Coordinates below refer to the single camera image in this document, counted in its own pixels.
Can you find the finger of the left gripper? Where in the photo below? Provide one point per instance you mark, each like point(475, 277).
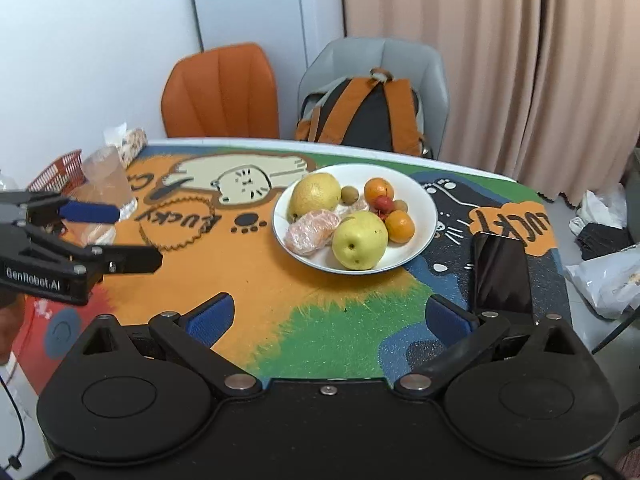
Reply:
point(81, 212)
point(121, 259)

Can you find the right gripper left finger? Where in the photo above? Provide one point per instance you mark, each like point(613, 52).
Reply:
point(187, 339)

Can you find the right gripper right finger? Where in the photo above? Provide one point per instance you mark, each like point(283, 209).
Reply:
point(468, 338)

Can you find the orange mandarin front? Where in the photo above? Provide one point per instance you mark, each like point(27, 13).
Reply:
point(400, 227)

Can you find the orange mandarin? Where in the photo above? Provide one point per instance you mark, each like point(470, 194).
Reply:
point(400, 227)
point(377, 187)

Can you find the yellow pear with stem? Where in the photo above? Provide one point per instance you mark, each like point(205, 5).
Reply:
point(360, 241)

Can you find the red cherry fruit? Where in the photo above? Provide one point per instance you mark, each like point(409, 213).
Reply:
point(383, 206)

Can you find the large pomelo segment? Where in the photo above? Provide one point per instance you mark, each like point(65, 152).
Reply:
point(311, 232)

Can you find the orange mandarin back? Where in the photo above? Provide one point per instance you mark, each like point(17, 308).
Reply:
point(377, 187)

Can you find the brown longan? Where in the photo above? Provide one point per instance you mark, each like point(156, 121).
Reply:
point(400, 205)
point(349, 195)

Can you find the yellow pear with brown spot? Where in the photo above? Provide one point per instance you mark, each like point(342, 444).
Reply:
point(314, 192)

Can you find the brown longan front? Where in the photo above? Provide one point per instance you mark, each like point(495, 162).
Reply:
point(400, 205)

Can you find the left hand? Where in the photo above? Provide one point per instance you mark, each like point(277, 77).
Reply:
point(12, 316)

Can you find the back clear plastic cup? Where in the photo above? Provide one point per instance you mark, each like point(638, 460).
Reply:
point(105, 171)

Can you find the red plastic basket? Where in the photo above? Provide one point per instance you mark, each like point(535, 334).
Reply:
point(61, 176)

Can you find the black smartphone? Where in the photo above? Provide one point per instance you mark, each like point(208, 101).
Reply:
point(501, 278)

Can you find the colourful cartoon table mat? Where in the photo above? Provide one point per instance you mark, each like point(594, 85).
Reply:
point(208, 208)

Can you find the white ceramic plate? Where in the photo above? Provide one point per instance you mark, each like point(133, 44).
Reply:
point(422, 210)

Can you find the white plastic bag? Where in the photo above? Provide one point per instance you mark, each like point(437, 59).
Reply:
point(608, 275)

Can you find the orange chair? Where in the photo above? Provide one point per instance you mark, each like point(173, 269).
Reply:
point(226, 92)

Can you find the orange black backpack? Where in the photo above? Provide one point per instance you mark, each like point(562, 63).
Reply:
point(376, 112)

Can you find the pink curtain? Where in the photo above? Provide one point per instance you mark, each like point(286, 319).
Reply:
point(543, 91)

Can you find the grey chair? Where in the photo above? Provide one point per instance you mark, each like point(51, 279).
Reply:
point(420, 64)

